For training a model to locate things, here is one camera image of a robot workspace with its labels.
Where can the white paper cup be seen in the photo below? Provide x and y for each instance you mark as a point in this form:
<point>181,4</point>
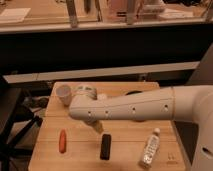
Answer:
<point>63,92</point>

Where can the white paper sheet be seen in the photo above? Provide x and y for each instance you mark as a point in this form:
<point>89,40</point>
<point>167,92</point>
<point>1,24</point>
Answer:
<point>14,15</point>

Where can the white sponge block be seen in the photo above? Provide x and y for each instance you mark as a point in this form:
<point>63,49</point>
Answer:
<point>102,96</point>

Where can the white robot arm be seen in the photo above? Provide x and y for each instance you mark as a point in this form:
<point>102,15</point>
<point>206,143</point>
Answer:
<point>180,103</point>

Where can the black stand left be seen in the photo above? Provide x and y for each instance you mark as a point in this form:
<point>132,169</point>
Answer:
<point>12,110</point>

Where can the green ceramic bowl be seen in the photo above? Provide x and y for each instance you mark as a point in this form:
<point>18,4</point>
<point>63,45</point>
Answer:
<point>135,92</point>

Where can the black rectangular block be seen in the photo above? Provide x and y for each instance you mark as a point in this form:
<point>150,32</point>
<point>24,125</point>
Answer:
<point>105,147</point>

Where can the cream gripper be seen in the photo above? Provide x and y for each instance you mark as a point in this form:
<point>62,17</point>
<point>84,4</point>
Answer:
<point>96,125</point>

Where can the white plastic bottle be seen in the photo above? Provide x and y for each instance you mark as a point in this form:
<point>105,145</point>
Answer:
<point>150,149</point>

